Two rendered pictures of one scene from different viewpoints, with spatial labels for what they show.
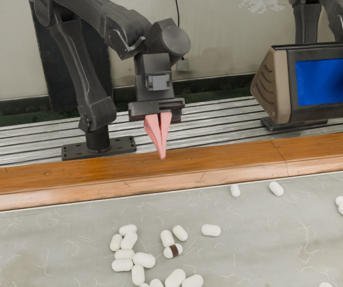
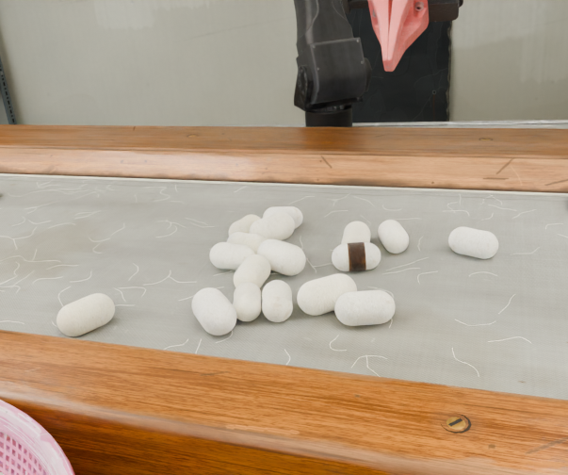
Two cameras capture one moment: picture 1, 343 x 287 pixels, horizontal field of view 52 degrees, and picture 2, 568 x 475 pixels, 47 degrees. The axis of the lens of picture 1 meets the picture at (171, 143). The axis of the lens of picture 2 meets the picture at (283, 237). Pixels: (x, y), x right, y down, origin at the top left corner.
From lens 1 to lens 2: 0.32 m
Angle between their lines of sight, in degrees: 27
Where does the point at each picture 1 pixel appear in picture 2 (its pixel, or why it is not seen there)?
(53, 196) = (183, 164)
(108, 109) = (349, 60)
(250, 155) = not seen: outside the picture
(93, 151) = not seen: hidden behind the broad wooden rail
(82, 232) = (199, 215)
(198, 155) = (513, 137)
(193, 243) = (418, 261)
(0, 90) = not seen: hidden behind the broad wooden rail
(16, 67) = (287, 114)
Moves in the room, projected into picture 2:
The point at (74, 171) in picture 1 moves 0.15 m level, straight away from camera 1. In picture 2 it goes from (238, 137) to (263, 103)
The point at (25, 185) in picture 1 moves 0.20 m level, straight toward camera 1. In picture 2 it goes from (147, 143) to (102, 216)
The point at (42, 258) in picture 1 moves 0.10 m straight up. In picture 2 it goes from (105, 232) to (80, 113)
